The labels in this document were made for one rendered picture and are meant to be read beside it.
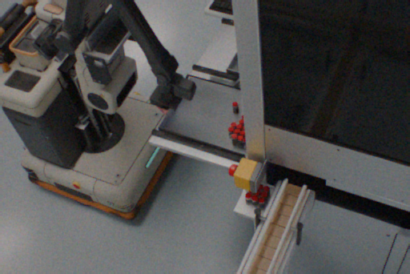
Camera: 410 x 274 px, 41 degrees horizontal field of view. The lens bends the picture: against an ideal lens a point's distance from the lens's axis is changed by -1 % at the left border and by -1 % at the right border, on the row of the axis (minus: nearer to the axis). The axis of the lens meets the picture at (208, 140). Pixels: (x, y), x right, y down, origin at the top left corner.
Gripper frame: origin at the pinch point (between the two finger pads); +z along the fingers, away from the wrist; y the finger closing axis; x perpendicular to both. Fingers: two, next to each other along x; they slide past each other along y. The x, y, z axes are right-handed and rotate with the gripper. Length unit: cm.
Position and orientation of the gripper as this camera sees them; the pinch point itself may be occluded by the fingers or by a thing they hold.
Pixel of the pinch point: (166, 111)
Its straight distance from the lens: 202.5
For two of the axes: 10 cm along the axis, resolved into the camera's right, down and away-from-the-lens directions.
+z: -0.8, 5.2, 8.5
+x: 4.2, -7.6, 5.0
